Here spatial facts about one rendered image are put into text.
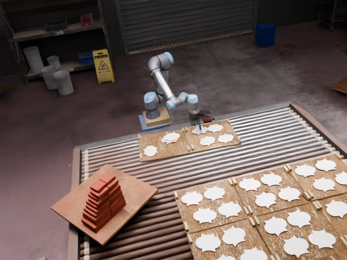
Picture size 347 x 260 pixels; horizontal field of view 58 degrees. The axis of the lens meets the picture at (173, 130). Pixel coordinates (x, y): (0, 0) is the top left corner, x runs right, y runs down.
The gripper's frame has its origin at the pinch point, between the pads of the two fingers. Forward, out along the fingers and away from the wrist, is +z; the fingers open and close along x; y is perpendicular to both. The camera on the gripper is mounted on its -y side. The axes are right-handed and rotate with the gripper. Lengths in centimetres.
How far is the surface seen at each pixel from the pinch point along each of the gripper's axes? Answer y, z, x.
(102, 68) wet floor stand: 111, 58, -335
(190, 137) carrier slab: 10.3, 0.2, 7.0
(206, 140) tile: -2.0, 0.2, 15.7
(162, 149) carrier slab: 35.7, -1.6, 16.3
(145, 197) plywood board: 53, -13, 75
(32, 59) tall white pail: 243, 33, -400
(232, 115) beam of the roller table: -35.4, 5.4, -18.1
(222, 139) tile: -15.0, 1.1, 18.2
